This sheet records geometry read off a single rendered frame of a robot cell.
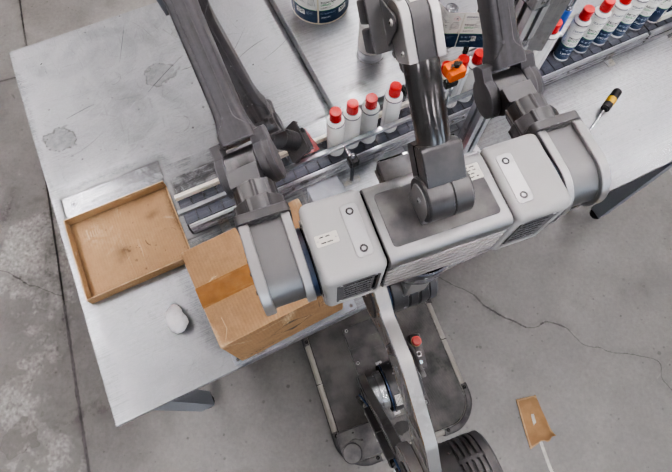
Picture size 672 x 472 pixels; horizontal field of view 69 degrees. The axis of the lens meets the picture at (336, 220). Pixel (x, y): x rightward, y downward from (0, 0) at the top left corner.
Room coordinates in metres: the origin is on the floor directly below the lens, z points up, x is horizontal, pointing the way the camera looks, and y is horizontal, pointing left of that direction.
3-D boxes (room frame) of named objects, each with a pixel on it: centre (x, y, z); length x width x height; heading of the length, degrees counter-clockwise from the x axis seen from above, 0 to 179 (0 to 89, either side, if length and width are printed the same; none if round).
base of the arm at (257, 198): (0.31, 0.12, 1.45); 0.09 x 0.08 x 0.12; 110
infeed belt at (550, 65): (0.90, -0.30, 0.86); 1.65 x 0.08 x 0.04; 116
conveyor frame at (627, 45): (0.90, -0.30, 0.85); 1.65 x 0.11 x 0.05; 116
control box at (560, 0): (0.87, -0.43, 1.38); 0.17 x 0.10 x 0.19; 171
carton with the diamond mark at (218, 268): (0.31, 0.17, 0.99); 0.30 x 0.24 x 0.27; 118
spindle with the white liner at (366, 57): (1.12, -0.11, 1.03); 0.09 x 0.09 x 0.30
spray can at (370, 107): (0.79, -0.09, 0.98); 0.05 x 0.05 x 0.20
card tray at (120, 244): (0.46, 0.60, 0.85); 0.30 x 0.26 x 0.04; 116
